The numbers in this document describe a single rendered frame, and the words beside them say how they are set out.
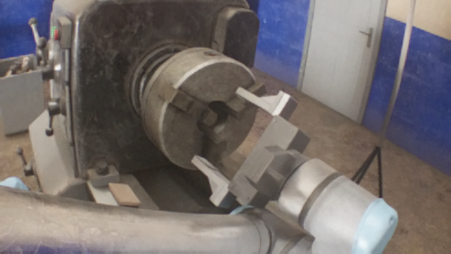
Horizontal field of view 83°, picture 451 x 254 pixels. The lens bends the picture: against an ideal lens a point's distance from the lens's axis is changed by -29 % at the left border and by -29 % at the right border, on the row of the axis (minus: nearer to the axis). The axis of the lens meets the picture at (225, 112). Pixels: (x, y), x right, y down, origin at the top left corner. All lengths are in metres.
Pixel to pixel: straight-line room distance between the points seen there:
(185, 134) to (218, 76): 0.13
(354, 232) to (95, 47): 0.64
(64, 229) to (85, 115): 0.60
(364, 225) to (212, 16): 0.68
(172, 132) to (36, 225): 0.49
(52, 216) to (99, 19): 0.58
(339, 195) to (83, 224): 0.29
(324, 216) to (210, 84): 0.39
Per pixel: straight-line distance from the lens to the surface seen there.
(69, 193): 0.97
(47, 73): 0.96
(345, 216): 0.40
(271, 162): 0.41
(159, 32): 0.83
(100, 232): 0.26
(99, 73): 0.79
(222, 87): 0.70
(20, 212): 0.24
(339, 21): 4.02
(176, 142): 0.70
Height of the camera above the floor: 1.40
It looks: 24 degrees down
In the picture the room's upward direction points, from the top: 8 degrees clockwise
